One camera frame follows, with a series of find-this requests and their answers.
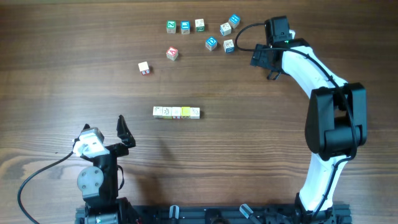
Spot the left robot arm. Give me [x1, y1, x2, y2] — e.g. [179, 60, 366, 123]
[73, 115, 140, 223]

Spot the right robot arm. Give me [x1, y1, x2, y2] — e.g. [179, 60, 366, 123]
[251, 16, 367, 223]

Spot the yellow W letter block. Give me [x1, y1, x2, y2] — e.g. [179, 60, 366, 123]
[181, 106, 191, 119]

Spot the green Z letter block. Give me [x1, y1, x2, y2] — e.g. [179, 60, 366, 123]
[166, 20, 177, 34]

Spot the blue tilted block top right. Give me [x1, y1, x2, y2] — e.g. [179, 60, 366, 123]
[228, 14, 241, 29]

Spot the white red green block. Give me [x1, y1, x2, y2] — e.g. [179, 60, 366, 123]
[172, 107, 182, 119]

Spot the red A letter block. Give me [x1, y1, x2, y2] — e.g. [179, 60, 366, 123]
[166, 47, 178, 61]

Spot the white red lower-left block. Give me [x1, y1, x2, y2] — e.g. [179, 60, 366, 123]
[138, 62, 150, 75]

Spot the blue D letter block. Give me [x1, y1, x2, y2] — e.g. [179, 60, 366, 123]
[205, 37, 218, 51]

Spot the black camera cable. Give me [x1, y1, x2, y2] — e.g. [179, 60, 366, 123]
[234, 22, 358, 222]
[17, 151, 75, 224]

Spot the black right camera cable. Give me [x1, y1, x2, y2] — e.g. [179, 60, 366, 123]
[234, 22, 358, 222]

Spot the blue letter block top row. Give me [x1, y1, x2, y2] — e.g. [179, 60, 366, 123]
[180, 21, 190, 34]

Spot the ladybug picture block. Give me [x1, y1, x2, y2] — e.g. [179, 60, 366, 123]
[162, 106, 172, 119]

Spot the white green picture block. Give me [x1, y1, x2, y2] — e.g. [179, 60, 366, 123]
[195, 19, 205, 32]

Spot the white yellow picture block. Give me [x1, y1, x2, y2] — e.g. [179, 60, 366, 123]
[190, 107, 200, 119]

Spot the black left camera cable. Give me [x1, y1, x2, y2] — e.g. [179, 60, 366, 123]
[17, 151, 75, 224]

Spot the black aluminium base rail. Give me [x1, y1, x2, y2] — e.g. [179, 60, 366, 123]
[75, 204, 353, 224]

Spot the white blue picture block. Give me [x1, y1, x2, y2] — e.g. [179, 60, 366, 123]
[223, 39, 234, 53]

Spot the white blue tilted block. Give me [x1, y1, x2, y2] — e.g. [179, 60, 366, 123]
[220, 22, 232, 36]

